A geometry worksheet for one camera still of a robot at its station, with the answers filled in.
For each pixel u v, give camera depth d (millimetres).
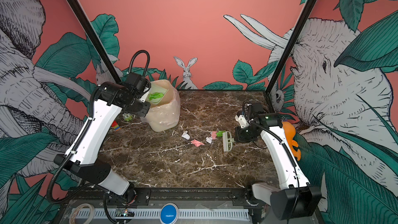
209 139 933
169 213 690
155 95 740
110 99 439
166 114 816
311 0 743
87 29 850
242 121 695
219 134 954
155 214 701
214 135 954
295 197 366
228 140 812
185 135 953
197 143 927
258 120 517
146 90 573
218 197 750
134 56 529
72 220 673
